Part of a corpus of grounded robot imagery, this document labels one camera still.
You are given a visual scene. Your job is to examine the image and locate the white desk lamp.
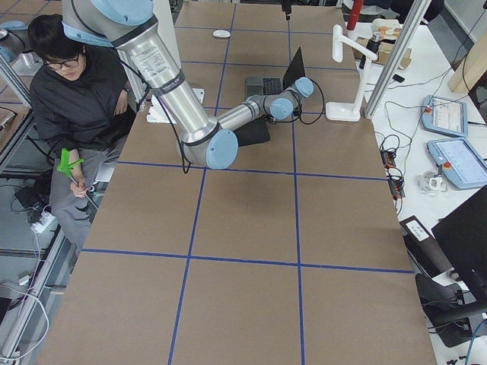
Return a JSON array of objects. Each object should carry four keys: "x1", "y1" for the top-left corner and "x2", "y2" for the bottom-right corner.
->
[{"x1": 326, "y1": 24, "x2": 377, "y2": 122}]

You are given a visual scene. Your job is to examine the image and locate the person in black jacket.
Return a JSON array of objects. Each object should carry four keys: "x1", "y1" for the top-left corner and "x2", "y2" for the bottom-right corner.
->
[{"x1": 28, "y1": 14, "x2": 135, "y2": 253}]

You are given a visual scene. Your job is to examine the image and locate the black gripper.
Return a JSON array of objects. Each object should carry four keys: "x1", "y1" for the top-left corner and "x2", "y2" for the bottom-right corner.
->
[{"x1": 281, "y1": 0, "x2": 292, "y2": 20}]

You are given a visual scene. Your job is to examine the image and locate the cardboard box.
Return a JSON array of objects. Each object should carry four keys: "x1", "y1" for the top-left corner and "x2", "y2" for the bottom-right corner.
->
[{"x1": 356, "y1": 37, "x2": 412, "y2": 70}]

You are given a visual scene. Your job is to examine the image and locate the grey laptop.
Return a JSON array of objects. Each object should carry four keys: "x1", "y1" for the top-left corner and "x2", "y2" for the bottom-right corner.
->
[{"x1": 245, "y1": 47, "x2": 306, "y2": 97}]

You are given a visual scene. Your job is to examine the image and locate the aluminium frame post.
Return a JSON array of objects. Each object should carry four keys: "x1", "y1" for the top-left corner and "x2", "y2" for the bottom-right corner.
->
[{"x1": 364, "y1": 0, "x2": 431, "y2": 119}]

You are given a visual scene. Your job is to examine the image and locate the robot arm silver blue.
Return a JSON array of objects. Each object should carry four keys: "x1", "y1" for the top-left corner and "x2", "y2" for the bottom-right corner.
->
[{"x1": 62, "y1": 1, "x2": 314, "y2": 170}]

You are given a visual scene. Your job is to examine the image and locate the blue teach pendant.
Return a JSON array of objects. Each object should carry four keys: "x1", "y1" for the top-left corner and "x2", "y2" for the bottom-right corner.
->
[
  {"x1": 422, "y1": 95, "x2": 468, "y2": 137},
  {"x1": 426, "y1": 138, "x2": 486, "y2": 190}
]

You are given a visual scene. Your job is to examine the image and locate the red cylinder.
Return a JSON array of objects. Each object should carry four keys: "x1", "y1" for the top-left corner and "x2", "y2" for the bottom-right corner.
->
[{"x1": 347, "y1": 0, "x2": 364, "y2": 30}]

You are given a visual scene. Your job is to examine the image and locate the blue teach pendant far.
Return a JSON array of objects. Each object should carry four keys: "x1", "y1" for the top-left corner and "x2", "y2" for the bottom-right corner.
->
[{"x1": 422, "y1": 95, "x2": 468, "y2": 137}]

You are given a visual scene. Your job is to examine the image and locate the black mouse pad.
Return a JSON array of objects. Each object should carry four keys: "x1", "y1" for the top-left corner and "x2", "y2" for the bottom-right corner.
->
[{"x1": 234, "y1": 119, "x2": 271, "y2": 147}]

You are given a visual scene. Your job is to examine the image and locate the green grabber tool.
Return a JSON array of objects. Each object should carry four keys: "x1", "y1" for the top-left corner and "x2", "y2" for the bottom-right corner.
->
[{"x1": 56, "y1": 148, "x2": 89, "y2": 198}]

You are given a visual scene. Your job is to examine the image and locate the blue teach pendant near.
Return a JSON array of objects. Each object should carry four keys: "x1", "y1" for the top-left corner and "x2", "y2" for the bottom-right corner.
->
[{"x1": 426, "y1": 138, "x2": 486, "y2": 190}]

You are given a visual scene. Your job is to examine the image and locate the black monitor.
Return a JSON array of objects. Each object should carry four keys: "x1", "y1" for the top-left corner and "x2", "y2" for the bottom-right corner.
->
[{"x1": 432, "y1": 187, "x2": 486, "y2": 300}]

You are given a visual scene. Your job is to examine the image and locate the white computer mouse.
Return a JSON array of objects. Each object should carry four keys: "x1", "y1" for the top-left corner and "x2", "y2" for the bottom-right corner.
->
[{"x1": 212, "y1": 30, "x2": 231, "y2": 39}]

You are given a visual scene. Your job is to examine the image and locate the black water bottle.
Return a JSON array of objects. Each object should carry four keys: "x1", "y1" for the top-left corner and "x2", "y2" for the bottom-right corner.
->
[{"x1": 358, "y1": 31, "x2": 381, "y2": 69}]

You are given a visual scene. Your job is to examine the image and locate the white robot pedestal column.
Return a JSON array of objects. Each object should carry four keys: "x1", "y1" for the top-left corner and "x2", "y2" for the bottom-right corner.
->
[{"x1": 147, "y1": 0, "x2": 181, "y2": 123}]

